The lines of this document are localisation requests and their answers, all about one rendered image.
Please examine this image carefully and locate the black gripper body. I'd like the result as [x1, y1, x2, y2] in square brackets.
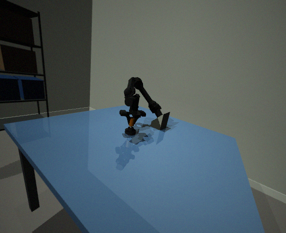
[120, 105, 146, 117]

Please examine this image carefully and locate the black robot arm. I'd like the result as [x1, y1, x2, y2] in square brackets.
[124, 77, 162, 119]

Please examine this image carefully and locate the orange knob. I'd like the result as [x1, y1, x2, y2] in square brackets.
[129, 117, 135, 126]

